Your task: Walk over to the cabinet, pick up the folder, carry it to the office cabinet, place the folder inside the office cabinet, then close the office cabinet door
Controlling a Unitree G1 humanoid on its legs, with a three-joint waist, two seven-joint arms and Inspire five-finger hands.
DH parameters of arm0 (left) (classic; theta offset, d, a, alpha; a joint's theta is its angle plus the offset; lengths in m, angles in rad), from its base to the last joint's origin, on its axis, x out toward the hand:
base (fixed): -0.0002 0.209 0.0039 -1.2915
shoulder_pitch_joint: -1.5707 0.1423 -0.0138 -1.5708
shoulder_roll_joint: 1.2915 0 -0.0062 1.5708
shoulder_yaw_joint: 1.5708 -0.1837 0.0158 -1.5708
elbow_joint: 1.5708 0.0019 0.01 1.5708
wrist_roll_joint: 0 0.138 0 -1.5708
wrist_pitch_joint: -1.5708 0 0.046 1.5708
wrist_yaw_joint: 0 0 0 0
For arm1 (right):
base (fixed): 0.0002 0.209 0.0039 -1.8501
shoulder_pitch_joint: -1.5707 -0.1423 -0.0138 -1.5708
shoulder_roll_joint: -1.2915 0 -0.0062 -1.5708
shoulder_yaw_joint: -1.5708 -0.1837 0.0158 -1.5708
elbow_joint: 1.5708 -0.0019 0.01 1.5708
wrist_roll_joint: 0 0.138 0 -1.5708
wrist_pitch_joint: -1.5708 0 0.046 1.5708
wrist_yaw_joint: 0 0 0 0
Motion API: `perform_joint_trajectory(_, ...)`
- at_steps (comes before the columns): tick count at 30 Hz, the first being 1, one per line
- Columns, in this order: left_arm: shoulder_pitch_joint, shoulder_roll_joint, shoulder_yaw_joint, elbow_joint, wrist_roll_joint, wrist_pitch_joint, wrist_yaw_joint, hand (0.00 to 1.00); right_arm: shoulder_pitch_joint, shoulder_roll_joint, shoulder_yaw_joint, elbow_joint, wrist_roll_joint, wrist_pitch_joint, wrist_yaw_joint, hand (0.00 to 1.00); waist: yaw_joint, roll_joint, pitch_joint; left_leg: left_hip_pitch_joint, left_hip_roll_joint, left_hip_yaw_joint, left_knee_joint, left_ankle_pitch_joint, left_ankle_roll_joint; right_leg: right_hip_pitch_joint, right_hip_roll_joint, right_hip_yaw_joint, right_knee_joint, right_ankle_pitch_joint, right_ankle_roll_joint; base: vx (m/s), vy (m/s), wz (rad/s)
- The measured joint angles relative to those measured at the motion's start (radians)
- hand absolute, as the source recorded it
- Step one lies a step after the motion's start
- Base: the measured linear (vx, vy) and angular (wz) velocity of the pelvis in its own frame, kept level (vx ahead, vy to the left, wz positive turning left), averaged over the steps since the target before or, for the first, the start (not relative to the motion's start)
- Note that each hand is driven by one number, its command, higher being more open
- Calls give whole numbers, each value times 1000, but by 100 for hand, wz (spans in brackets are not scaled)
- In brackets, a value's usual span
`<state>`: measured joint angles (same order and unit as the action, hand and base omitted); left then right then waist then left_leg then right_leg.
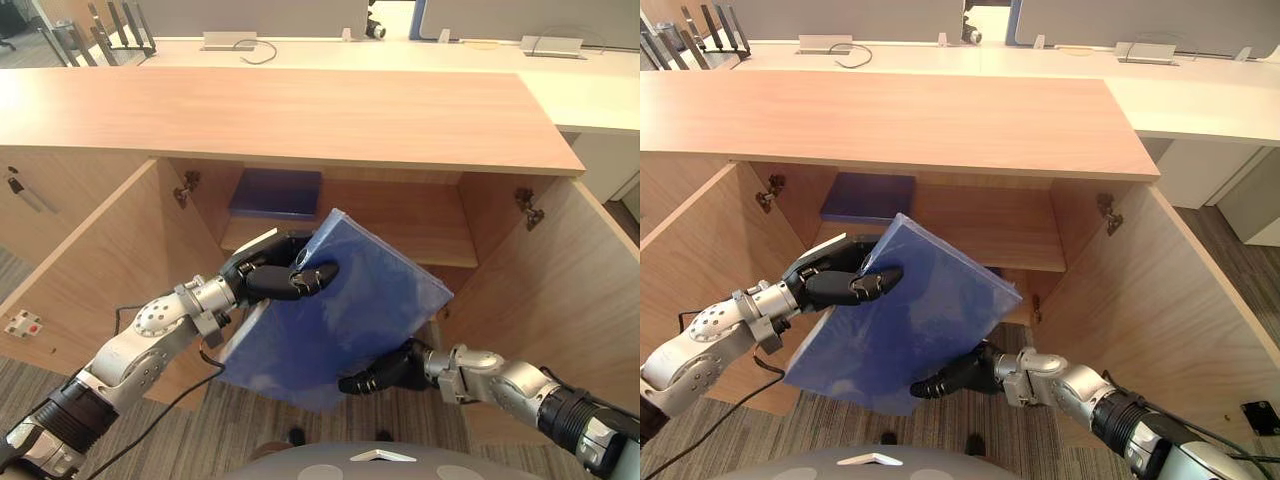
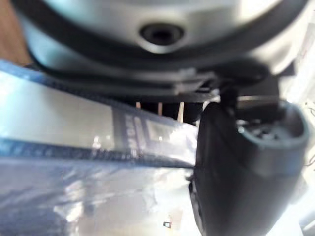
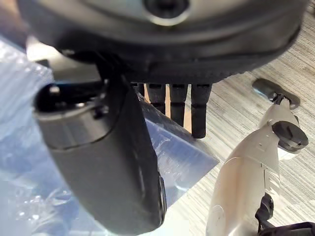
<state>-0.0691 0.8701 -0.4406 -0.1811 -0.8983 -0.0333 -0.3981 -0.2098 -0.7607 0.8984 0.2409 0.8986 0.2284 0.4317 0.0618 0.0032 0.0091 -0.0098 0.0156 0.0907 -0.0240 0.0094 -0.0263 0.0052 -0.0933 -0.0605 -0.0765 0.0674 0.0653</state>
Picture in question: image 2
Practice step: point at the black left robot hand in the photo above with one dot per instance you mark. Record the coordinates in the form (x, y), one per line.
(236, 177)

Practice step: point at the blue translucent zip folder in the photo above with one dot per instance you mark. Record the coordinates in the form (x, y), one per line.
(61, 118)

